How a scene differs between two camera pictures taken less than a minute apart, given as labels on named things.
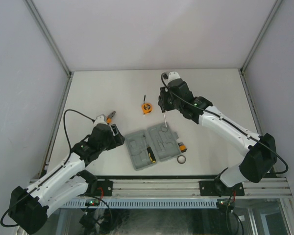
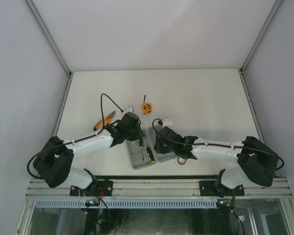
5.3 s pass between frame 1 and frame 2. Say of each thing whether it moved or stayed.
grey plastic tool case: stayed
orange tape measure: stayed
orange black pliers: stayed
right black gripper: moved
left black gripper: moved
